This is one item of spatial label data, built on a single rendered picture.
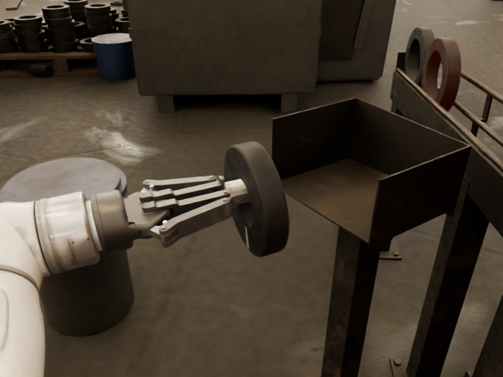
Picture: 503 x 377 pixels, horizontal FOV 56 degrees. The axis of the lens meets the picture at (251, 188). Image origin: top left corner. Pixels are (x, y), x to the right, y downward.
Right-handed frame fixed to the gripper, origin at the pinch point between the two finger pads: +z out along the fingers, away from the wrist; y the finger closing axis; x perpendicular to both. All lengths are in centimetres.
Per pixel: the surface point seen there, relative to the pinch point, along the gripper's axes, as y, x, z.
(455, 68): -32, -2, 61
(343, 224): -2.9, -12.8, 16.4
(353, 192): -11.7, -13.7, 23.5
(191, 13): -203, -17, 40
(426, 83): -45, -10, 64
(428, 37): -52, -1, 69
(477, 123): -19, -10, 58
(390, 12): -213, -34, 171
